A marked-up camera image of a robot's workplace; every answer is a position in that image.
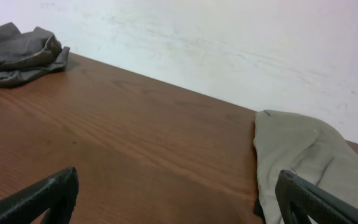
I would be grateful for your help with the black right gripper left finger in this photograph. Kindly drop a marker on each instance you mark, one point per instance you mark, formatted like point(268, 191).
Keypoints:
point(54, 197)

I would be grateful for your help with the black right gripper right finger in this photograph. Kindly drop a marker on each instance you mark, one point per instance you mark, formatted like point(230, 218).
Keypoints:
point(302, 202)

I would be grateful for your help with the grey shorts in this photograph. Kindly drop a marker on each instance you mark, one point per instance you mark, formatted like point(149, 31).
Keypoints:
point(25, 57)

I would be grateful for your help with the beige khaki shorts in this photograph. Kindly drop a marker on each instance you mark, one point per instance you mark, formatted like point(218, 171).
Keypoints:
point(309, 148)

